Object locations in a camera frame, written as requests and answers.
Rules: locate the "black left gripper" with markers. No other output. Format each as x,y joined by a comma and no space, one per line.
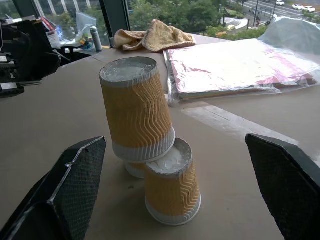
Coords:
27,52

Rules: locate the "yellow terry towel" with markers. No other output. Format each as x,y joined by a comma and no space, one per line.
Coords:
160,36

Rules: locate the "red and white box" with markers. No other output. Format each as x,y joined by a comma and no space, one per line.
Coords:
52,31

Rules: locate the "grey metal bottle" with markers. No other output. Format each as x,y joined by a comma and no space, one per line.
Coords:
96,38

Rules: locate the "clear bag with toys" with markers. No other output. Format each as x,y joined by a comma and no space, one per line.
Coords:
83,27

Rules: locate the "translucent plastic bag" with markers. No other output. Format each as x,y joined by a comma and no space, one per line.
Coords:
295,32

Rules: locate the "plastic-wrapped coloured paper stack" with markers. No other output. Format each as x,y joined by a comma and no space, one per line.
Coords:
237,67

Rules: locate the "dark window frame post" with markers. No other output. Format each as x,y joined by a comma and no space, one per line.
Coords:
116,20

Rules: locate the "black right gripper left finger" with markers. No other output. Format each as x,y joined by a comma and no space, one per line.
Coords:
67,190

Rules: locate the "orange ribbed paper cup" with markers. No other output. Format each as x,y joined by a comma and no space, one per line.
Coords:
133,171
136,110
175,192

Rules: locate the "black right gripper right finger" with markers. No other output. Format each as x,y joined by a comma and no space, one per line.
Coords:
287,185

